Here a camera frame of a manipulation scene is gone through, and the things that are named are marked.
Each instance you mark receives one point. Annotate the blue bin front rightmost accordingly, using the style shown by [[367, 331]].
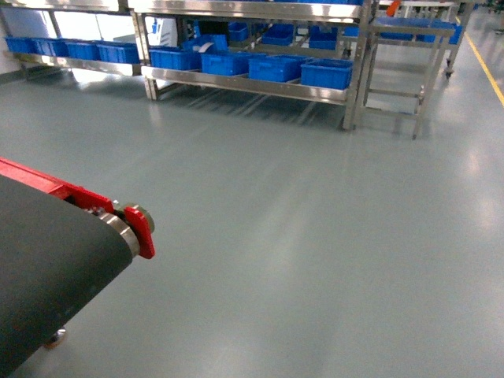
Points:
[[327, 73]]

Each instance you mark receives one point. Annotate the blue bin rack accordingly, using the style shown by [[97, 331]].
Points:
[[23, 45], [84, 50], [51, 47], [124, 53]]

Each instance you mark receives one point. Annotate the small steel table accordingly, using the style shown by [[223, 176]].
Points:
[[400, 66]]

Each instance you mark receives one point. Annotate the dark conveyor belt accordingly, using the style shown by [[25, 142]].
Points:
[[61, 244]]

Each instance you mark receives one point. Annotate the blue bin front middle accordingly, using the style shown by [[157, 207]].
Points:
[[227, 63]]

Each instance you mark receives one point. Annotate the blue bin left rack far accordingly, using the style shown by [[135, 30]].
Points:
[[23, 45]]

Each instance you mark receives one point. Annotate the blue bin front second-right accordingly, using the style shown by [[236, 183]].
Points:
[[277, 68]]

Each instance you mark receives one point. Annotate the left steel shelf rack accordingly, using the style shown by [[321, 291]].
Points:
[[50, 63]]

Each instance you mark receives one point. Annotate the steel cart with wheels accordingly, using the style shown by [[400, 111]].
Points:
[[456, 13]]

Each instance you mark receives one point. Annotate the main steel shelf rack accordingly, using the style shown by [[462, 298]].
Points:
[[160, 81]]

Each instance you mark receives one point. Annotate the red conveyor end bracket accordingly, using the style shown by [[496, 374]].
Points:
[[142, 224]]

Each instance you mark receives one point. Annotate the blue bin front left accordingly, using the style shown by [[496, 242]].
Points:
[[166, 57]]

